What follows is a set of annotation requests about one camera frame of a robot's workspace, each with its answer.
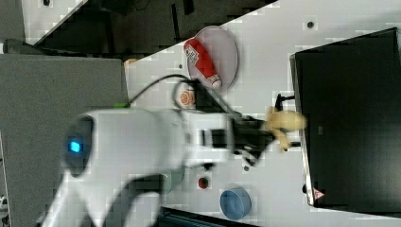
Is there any black and silver toaster oven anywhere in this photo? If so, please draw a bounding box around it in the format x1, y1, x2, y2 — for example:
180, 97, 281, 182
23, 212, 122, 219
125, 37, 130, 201
289, 27, 401, 217

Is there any green cup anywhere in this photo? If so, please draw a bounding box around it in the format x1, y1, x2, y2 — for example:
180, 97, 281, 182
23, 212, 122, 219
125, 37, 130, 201
161, 166, 185, 194

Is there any red ketchup bottle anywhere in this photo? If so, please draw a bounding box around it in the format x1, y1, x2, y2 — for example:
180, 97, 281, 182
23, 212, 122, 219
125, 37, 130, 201
183, 38, 222, 89

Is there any grey round plate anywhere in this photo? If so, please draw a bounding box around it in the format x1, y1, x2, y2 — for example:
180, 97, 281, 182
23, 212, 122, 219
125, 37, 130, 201
194, 26, 238, 93

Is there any orange slice toy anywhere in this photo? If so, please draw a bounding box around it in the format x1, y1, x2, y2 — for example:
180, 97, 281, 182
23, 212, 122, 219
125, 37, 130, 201
175, 84, 196, 109

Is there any blue bowl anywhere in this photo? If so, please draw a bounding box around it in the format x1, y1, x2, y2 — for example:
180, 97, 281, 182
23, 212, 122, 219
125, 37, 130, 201
219, 187, 252, 220

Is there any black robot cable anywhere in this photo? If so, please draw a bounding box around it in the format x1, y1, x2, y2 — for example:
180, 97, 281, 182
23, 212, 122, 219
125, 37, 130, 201
128, 74, 193, 105

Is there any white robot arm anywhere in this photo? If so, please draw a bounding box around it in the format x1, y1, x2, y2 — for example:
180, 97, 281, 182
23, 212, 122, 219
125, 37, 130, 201
41, 109, 273, 227

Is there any peeled yellow banana toy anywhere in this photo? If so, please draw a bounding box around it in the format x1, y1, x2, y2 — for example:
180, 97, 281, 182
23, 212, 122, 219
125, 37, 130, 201
265, 107, 307, 151

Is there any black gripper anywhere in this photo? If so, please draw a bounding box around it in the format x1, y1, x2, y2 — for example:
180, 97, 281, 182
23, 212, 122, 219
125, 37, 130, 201
233, 116, 273, 166

